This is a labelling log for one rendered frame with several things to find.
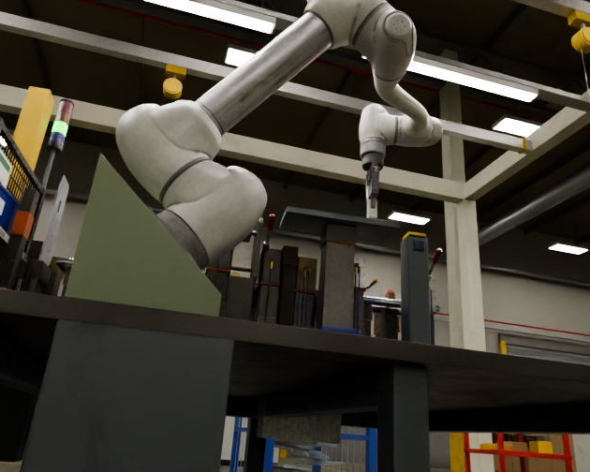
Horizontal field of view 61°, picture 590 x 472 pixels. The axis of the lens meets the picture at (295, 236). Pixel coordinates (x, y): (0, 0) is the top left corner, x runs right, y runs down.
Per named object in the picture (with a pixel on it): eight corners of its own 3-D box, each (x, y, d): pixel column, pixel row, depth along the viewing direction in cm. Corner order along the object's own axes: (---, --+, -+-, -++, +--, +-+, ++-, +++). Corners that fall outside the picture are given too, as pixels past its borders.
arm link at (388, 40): (421, 60, 136) (385, 28, 138) (435, 20, 118) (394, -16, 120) (387, 93, 135) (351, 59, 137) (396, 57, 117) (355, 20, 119)
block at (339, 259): (345, 372, 152) (349, 234, 169) (353, 369, 145) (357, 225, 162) (313, 368, 151) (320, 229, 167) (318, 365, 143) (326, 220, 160)
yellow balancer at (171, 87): (169, 163, 394) (185, 74, 426) (169, 156, 385) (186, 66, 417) (148, 158, 390) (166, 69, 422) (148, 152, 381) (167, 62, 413)
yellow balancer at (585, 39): (604, 130, 316) (584, 24, 348) (618, 121, 307) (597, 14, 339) (583, 125, 312) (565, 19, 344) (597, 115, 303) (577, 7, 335)
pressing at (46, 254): (48, 270, 181) (70, 185, 194) (39, 260, 171) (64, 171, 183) (47, 270, 181) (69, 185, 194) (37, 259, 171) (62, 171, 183)
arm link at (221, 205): (213, 250, 102) (287, 193, 112) (154, 188, 105) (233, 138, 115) (206, 278, 116) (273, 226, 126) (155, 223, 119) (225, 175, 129)
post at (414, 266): (422, 379, 156) (420, 246, 172) (434, 376, 149) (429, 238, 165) (399, 376, 155) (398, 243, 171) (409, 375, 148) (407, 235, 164)
